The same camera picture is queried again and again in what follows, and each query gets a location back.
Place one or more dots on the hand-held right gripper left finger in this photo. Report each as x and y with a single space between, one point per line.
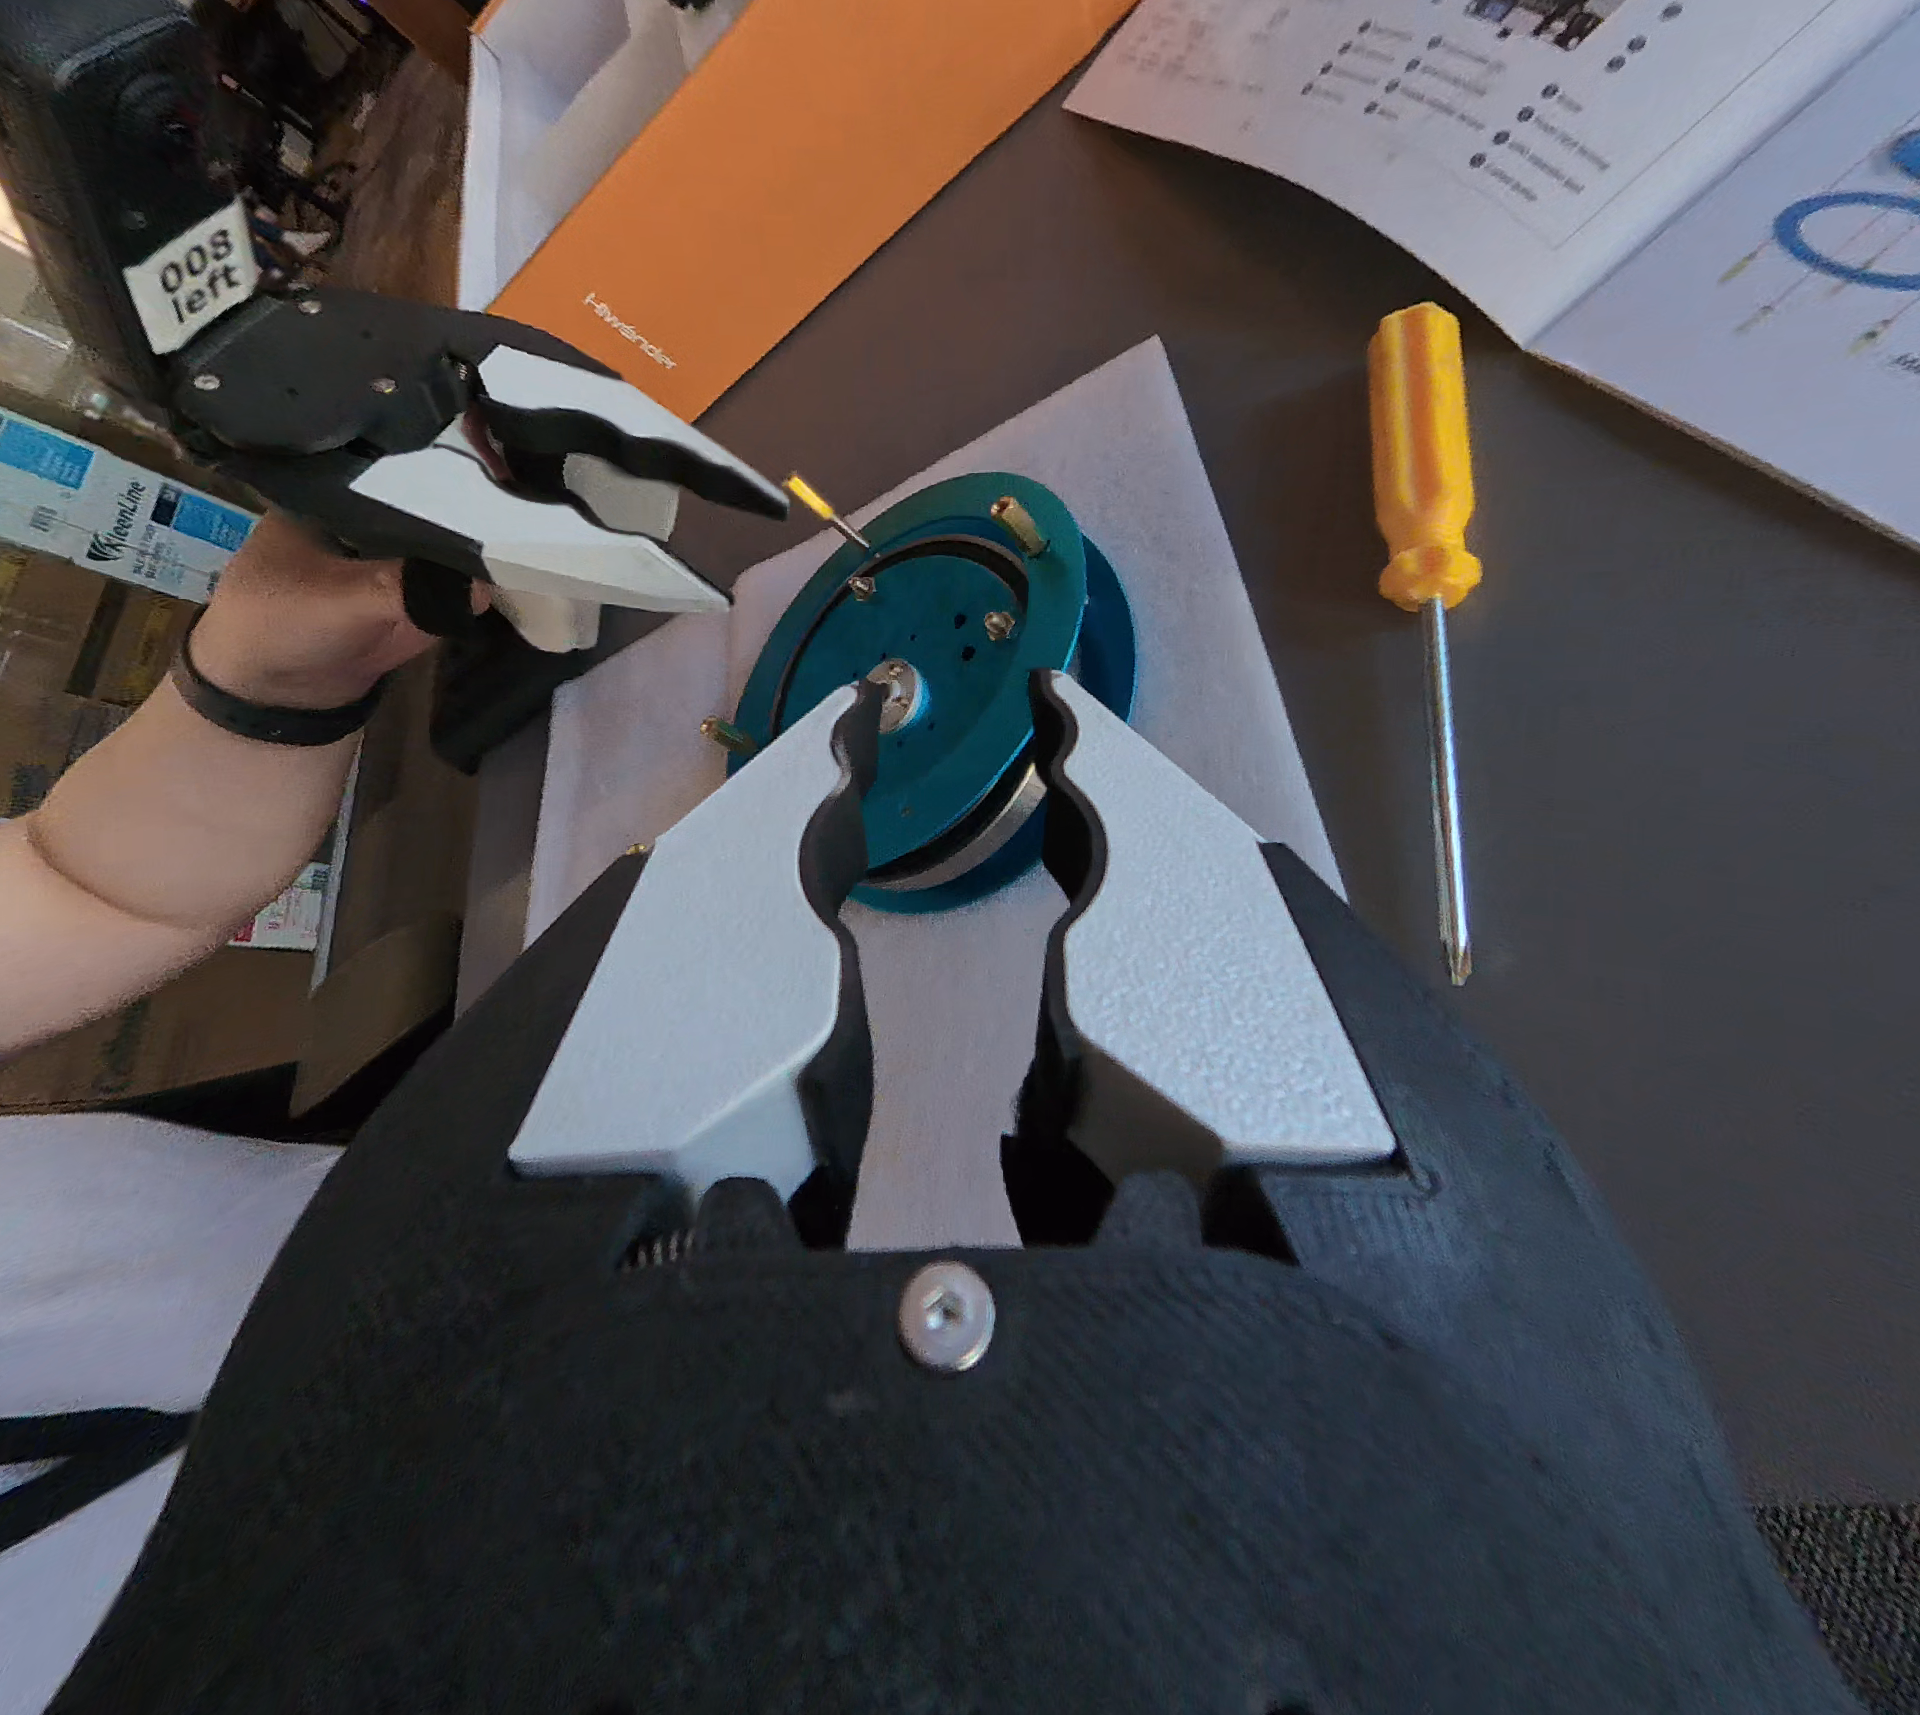
691 996

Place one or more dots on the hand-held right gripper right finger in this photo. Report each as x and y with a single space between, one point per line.
1229 996

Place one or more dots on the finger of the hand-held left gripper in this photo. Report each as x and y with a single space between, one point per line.
647 427
556 569

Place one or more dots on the blue round metal base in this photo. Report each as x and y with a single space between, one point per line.
794 636

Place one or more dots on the blue disc with bearing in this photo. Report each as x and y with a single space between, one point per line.
960 666

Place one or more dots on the orange cardboard box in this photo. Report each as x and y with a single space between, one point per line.
872 94

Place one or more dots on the person's left forearm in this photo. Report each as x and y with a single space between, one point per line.
151 878

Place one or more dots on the dark grey desk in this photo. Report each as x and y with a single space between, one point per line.
1681 996

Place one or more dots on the person's left hand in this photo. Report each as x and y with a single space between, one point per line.
318 620

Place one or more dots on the black wristband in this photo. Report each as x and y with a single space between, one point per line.
271 710

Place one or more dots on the white box insert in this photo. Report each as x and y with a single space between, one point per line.
586 94

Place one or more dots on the white foam sheet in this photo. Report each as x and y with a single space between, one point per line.
1173 514

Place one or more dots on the printed instruction booklet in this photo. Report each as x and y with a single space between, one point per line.
1439 65

